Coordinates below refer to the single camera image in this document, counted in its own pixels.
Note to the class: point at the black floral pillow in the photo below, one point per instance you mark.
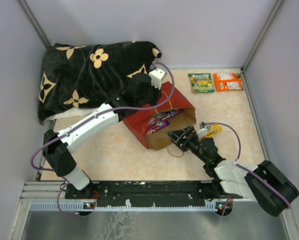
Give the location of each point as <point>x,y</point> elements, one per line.
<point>84,77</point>

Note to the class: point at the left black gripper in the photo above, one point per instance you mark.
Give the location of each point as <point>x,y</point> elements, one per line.
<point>158,95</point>

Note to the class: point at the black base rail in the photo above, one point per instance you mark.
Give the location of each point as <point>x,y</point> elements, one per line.
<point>140,194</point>

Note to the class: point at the yellow m&m's packet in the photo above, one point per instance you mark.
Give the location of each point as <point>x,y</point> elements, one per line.
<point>210,131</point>

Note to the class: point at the green yellow snack packet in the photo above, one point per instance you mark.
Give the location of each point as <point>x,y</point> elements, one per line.
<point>201,83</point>

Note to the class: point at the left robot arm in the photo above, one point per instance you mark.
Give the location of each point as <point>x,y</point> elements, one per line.
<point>59,146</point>

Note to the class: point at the purple snack packet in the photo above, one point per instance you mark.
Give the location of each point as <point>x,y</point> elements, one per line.
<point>160,121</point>

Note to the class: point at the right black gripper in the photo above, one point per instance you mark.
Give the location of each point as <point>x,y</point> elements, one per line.
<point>178,135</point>

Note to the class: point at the orange snack packet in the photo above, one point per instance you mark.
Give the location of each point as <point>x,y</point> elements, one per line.
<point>228,82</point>

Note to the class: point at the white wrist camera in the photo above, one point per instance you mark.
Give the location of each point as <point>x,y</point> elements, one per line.
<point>203,130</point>
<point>157,75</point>

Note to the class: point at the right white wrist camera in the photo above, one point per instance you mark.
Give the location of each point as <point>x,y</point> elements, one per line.
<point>203,130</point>

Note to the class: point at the red brown paper bag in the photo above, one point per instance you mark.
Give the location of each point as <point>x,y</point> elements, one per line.
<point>138,122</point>

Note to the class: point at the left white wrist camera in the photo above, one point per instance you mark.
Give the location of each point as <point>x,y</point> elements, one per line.
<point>157,75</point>

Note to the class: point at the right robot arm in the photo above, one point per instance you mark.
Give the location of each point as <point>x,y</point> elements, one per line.
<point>263,183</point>

